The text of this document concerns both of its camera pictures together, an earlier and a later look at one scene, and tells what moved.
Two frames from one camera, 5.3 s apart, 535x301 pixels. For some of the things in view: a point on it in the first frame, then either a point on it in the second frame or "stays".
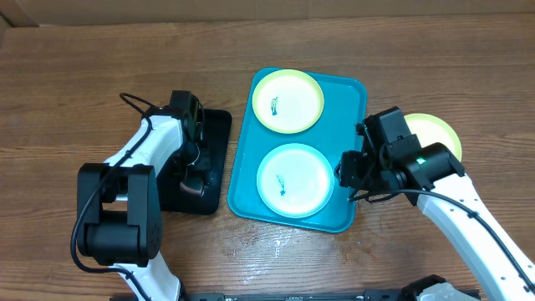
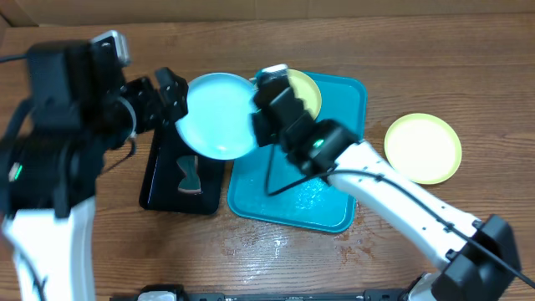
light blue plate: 295,181 → 218,124
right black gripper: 353,170 → 267,126
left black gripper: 181,171 → 176,102
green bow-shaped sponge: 192,184 stays
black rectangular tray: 216,125 stays
